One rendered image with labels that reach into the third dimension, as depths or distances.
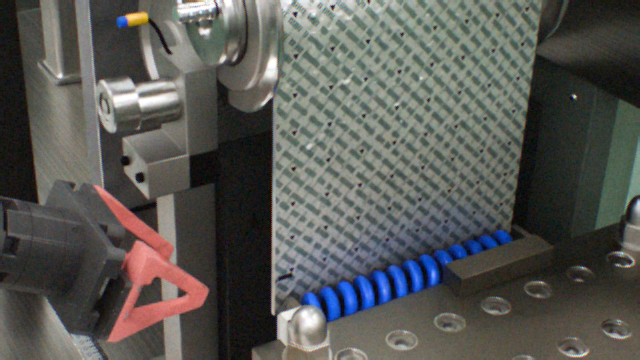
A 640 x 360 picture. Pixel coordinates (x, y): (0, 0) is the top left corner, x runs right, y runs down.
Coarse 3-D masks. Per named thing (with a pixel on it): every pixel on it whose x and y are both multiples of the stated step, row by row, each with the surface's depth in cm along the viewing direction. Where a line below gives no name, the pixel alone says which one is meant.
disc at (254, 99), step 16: (272, 0) 69; (272, 16) 69; (272, 32) 70; (272, 48) 70; (272, 64) 71; (272, 80) 72; (224, 96) 79; (240, 96) 77; (256, 96) 74; (272, 96) 73
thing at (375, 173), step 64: (448, 64) 80; (512, 64) 83; (320, 128) 76; (384, 128) 79; (448, 128) 83; (512, 128) 87; (320, 192) 79; (384, 192) 82; (448, 192) 86; (512, 192) 90; (320, 256) 82; (384, 256) 86
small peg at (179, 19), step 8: (208, 0) 72; (176, 8) 71; (184, 8) 71; (192, 8) 71; (200, 8) 71; (208, 8) 71; (216, 8) 72; (176, 16) 71; (184, 16) 71; (192, 16) 71; (200, 16) 71; (208, 16) 72
